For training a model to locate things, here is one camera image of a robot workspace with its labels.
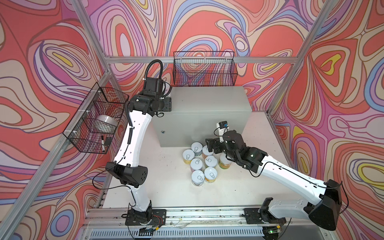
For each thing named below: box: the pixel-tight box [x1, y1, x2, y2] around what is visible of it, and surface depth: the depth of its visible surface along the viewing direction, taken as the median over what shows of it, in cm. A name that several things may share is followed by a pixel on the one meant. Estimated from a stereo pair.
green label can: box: [205, 155, 218, 167], surface depth 89 cm
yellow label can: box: [182, 149, 195, 165], surface depth 92 cm
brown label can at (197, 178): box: [191, 170, 205, 187], surface depth 83 cm
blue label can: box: [191, 141, 203, 157], surface depth 95 cm
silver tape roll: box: [95, 114, 119, 131], surface depth 73 cm
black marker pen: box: [101, 135, 105, 153], surface depth 73 cm
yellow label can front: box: [204, 167, 218, 184], surface depth 84 cm
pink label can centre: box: [190, 158, 203, 173], surface depth 88 cm
